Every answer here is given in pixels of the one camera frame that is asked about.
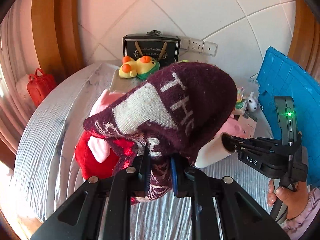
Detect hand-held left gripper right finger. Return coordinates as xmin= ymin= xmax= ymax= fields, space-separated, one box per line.
xmin=171 ymin=155 xmax=290 ymax=240

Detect person's right forearm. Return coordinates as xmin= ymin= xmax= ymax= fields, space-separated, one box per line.
xmin=282 ymin=192 xmax=320 ymax=237

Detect maroon white knitted scarf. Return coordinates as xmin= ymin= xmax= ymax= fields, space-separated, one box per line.
xmin=83 ymin=61 xmax=237 ymax=205

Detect black gift box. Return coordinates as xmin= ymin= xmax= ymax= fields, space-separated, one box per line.
xmin=122 ymin=33 xmax=181 ymax=64

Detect blue plastic storage crate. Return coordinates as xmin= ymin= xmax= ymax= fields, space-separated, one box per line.
xmin=256 ymin=46 xmax=320 ymax=186

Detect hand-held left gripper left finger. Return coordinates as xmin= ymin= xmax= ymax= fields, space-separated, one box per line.
xmin=30 ymin=152 xmax=152 ymax=240

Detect red mini suitcase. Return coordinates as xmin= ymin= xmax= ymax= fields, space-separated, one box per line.
xmin=27 ymin=68 xmax=57 ymax=107

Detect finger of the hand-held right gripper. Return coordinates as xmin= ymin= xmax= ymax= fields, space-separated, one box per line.
xmin=234 ymin=144 xmax=278 ymax=157
xmin=226 ymin=134 xmax=284 ymax=147

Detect wooden door frame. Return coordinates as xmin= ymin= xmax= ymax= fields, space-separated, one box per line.
xmin=31 ymin=0 xmax=84 ymax=78
xmin=287 ymin=0 xmax=320 ymax=73

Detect striped cloth covered desktop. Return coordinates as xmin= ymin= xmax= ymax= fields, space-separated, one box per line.
xmin=14 ymin=62 xmax=311 ymax=240

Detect pink mint tissue pack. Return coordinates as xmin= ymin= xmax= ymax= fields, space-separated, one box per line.
xmin=234 ymin=87 xmax=248 ymax=111

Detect white paper roll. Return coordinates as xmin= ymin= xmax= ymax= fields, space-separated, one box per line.
xmin=195 ymin=133 xmax=238 ymax=169

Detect white wall socket panel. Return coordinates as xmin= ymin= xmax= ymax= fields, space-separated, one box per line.
xmin=179 ymin=37 xmax=217 ymax=56

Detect white rabbit toy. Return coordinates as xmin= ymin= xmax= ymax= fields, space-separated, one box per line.
xmin=246 ymin=92 xmax=261 ymax=112

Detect pale curtain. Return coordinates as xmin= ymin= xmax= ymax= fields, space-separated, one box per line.
xmin=0 ymin=5 xmax=33 ymax=144

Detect person's right hand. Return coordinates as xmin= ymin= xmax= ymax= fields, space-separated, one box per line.
xmin=267 ymin=180 xmax=310 ymax=221

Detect pink pig plush red dress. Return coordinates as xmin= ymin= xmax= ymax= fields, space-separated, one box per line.
xmin=74 ymin=89 xmax=141 ymax=179

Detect white box green logo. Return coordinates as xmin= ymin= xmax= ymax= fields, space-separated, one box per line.
xmin=237 ymin=113 xmax=258 ymax=139

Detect yellow orange plush toy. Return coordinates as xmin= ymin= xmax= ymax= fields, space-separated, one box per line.
xmin=119 ymin=55 xmax=161 ymax=80

